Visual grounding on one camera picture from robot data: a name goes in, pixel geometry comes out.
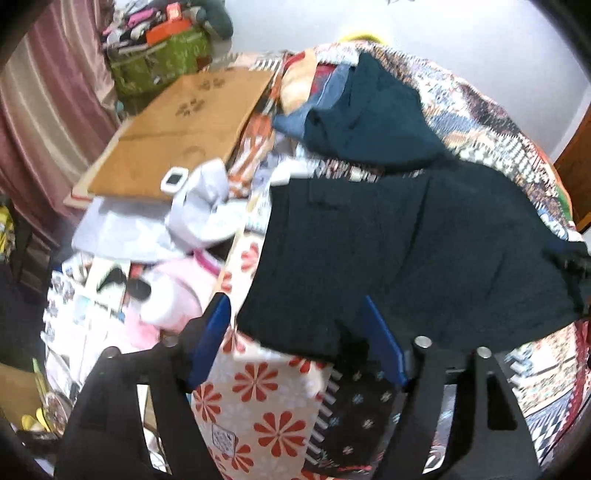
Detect black pants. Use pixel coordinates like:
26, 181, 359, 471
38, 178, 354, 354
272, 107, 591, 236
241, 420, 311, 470
236, 161, 588, 362

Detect colourful patchwork bed quilt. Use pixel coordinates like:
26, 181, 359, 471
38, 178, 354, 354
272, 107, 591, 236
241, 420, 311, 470
191, 41, 590, 479

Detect pink garment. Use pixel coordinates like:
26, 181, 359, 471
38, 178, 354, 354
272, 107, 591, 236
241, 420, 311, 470
125, 250, 222, 350

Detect white crumpled cloth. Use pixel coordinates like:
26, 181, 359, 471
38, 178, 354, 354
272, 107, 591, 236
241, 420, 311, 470
71, 158, 247, 264

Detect white small digital timer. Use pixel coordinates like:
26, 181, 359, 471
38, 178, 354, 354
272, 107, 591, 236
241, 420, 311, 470
160, 166, 189, 196

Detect pink striped curtain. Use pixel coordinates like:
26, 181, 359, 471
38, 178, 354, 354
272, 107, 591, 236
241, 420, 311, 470
0, 0, 122, 296

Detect dark teal folded garment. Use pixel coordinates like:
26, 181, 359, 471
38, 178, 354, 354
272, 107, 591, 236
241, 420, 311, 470
303, 53, 453, 172

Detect wooden folding lap table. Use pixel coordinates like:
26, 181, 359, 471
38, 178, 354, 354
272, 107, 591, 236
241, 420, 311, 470
64, 68, 273, 210

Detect green fabric storage bag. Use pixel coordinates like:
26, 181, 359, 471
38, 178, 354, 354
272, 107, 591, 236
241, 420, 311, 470
107, 29, 212, 97

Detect blue denim jeans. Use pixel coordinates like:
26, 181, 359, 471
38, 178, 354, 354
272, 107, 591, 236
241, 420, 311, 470
271, 64, 351, 141

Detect orange box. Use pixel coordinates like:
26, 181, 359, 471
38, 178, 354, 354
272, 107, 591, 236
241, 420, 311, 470
146, 18, 192, 46

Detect yellow curved headboard cushion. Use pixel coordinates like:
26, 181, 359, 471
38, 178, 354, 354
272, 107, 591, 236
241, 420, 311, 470
341, 32, 385, 44

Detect grey plush toy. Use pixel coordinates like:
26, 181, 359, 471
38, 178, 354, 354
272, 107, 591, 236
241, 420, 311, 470
188, 0, 233, 41

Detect wooden door frame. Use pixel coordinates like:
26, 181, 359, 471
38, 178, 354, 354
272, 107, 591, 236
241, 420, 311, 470
555, 109, 591, 232

